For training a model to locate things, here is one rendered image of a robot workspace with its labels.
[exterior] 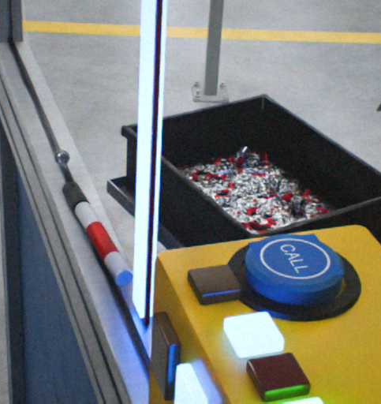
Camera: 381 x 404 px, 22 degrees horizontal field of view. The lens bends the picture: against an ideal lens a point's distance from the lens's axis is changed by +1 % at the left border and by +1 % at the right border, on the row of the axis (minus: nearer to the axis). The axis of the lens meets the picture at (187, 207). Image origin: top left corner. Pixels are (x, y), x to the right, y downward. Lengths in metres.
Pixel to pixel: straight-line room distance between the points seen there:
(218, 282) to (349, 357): 0.06
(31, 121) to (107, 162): 1.68
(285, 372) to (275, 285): 0.05
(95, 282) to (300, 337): 0.39
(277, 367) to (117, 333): 0.36
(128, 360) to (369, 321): 0.32
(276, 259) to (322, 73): 2.88
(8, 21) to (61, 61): 2.09
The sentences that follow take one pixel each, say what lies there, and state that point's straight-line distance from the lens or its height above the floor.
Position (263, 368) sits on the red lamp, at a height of 1.08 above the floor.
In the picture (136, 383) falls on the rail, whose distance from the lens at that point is 0.67.
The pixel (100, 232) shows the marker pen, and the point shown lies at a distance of 0.79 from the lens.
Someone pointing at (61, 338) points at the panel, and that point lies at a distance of 1.02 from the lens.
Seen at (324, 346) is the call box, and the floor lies 1.07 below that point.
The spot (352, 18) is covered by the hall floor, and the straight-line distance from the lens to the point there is 3.76.
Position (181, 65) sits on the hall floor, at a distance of 3.25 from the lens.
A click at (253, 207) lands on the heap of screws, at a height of 0.83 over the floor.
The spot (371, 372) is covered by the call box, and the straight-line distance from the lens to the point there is 0.37.
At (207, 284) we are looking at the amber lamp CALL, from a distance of 0.39.
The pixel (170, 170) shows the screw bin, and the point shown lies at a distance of 0.87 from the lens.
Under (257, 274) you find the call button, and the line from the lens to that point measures 0.39.
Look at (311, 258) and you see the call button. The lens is 0.41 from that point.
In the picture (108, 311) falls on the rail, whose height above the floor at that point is 0.86.
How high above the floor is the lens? 1.31
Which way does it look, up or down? 32 degrees down
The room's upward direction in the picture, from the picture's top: 4 degrees clockwise
